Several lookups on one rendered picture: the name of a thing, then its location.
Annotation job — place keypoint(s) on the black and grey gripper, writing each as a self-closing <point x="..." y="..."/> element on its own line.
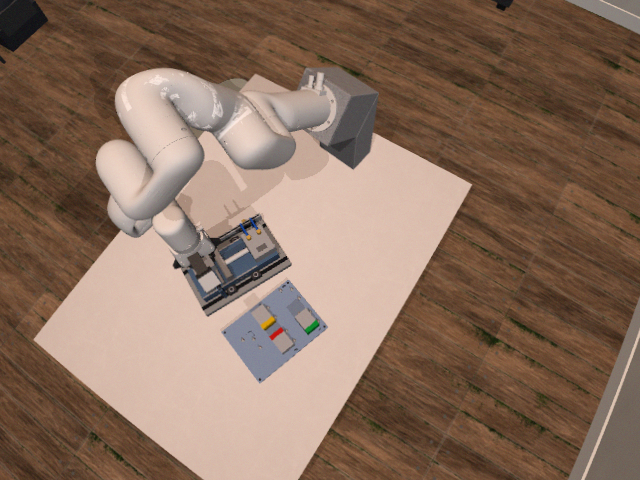
<point x="205" y="247"/>

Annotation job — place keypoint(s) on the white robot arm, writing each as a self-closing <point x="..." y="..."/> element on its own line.
<point x="146" y="106"/>

